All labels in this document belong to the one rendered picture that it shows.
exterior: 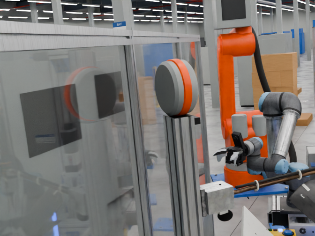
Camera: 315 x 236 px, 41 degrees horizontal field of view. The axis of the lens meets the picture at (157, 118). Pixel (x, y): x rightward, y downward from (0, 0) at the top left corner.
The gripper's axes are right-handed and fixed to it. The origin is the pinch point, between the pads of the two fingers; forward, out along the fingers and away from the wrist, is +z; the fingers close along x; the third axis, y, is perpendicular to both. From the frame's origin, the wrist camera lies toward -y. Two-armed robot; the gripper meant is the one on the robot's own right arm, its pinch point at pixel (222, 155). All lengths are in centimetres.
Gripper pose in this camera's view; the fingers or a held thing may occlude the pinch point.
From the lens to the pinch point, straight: 202.5
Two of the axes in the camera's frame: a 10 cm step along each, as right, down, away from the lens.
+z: -6.6, 1.9, -7.3
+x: -7.5, -1.7, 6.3
